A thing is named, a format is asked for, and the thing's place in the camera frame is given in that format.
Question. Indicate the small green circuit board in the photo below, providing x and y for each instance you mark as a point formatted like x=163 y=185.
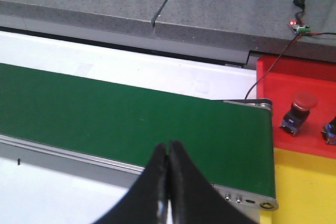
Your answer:
x=298 y=28

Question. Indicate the red mushroom push button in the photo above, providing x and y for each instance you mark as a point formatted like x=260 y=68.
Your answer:
x=302 y=103
x=328 y=132

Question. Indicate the green conveyor belt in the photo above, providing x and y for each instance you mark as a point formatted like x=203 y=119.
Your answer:
x=82 y=114

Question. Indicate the grey stone slab left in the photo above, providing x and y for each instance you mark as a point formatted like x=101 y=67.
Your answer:
x=79 y=18

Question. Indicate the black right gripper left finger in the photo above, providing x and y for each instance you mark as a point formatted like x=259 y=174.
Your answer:
x=146 y=201

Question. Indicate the yellow plastic tray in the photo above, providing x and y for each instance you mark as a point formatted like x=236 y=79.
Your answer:
x=305 y=187

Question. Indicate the grey stone slab right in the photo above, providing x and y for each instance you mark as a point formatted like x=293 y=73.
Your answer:
x=230 y=29

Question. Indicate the grey stone slab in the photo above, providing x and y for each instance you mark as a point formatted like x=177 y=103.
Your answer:
x=79 y=18
x=230 y=29

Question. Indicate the aluminium conveyor frame rail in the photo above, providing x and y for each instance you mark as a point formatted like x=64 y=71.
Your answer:
x=78 y=155

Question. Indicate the red plastic tray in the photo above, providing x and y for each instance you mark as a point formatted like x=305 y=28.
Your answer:
x=289 y=76

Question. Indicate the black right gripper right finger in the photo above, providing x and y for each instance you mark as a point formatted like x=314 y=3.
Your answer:
x=193 y=199

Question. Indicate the black connector plug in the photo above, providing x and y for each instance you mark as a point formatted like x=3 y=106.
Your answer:
x=299 y=3

